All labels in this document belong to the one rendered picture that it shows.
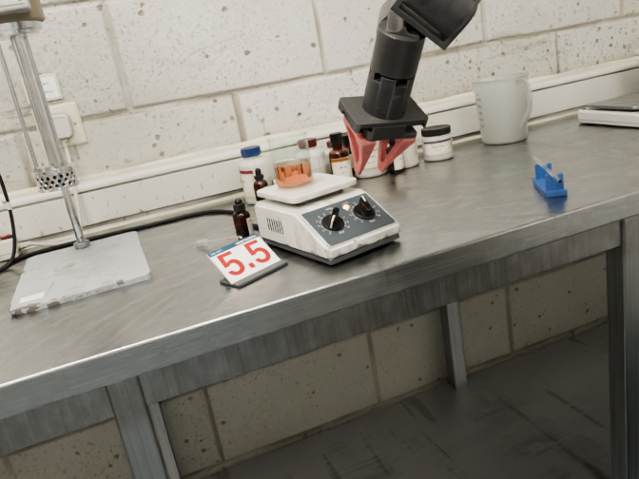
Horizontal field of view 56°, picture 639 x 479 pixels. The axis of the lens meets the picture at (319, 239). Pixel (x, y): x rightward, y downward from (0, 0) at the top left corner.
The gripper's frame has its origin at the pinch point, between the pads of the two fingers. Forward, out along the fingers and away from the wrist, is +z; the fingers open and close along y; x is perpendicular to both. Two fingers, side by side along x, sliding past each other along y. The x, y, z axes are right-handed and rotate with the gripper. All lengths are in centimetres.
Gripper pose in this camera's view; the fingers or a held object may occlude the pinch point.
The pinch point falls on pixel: (370, 165)
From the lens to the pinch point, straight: 83.0
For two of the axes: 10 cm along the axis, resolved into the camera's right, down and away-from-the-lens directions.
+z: -1.4, 7.3, 6.7
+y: -9.3, 1.4, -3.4
